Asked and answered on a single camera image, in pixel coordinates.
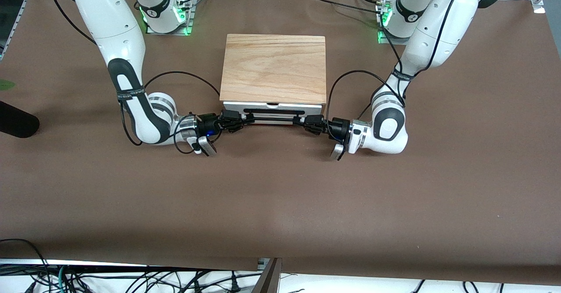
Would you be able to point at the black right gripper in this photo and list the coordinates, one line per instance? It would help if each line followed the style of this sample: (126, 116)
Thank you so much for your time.
(207, 124)

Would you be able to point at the brown paper table cover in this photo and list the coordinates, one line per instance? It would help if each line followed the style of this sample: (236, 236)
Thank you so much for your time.
(280, 205)

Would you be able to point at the small green object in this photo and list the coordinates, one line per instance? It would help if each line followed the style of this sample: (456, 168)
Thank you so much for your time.
(5, 85)

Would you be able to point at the white-fronted wooden drawer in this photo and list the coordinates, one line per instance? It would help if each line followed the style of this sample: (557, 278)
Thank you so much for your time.
(232, 106)

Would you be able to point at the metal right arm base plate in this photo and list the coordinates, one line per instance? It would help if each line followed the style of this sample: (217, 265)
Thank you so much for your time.
(190, 14)

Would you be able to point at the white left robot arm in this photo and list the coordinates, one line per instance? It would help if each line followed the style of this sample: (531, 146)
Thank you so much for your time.
(431, 38)

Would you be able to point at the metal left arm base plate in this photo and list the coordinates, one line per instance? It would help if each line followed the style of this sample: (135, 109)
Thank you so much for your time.
(385, 39)

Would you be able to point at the light wooden cabinet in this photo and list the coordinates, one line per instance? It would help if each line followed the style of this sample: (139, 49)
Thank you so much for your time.
(274, 69)

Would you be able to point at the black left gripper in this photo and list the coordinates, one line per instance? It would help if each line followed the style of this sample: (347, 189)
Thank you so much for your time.
(338, 126)

